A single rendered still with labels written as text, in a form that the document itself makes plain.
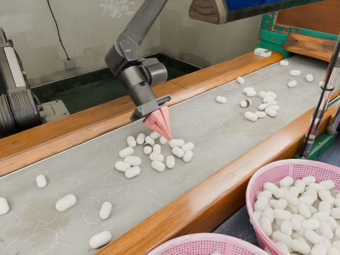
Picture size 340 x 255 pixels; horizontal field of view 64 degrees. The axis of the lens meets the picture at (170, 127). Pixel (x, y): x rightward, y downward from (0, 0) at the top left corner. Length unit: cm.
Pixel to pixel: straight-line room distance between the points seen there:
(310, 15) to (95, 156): 100
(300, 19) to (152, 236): 107
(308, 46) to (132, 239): 101
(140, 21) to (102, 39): 208
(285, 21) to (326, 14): 16
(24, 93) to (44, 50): 178
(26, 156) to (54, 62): 208
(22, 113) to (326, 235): 79
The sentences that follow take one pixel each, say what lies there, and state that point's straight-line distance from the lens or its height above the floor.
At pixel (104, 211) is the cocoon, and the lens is 52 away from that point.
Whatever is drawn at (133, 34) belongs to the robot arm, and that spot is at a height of 96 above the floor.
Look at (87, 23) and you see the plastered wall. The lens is 278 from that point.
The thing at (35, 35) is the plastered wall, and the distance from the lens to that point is 263.
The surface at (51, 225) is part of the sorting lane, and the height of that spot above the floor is 74.
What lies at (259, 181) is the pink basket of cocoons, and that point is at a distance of 60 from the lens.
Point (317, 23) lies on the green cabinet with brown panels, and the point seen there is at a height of 90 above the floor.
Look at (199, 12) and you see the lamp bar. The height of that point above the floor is 105.
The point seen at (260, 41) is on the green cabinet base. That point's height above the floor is 78.
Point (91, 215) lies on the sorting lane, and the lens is 54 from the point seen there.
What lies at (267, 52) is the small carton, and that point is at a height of 78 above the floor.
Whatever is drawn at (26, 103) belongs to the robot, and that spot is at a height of 77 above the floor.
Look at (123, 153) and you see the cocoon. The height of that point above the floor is 76.
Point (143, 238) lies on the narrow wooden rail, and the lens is 47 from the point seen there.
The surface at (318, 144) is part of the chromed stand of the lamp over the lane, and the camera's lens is 82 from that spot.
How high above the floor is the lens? 115
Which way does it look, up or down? 34 degrees down
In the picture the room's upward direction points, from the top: straight up
